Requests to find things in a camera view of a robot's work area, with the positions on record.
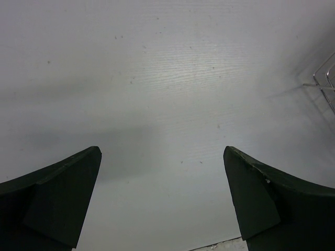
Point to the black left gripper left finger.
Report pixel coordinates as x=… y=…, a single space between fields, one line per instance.
x=46 y=209

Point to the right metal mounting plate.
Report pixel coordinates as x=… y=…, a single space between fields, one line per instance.
x=237 y=244

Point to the clear wire dish rack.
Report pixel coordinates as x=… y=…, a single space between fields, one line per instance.
x=323 y=80

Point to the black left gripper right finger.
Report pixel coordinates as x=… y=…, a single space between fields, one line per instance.
x=276 y=210

